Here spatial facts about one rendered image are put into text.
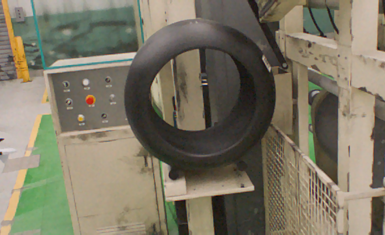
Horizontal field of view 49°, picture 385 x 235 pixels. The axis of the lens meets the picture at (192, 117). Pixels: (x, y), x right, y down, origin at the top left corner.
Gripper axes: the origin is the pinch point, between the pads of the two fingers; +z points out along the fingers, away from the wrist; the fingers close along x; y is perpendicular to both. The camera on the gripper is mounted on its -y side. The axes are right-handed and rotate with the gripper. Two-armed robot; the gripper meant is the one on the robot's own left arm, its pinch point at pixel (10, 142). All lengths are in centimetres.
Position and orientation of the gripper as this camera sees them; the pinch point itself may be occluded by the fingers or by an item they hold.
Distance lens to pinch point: 192.6
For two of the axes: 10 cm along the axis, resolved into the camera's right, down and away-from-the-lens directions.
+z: 7.5, -2.5, 6.1
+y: 0.0, 9.2, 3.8
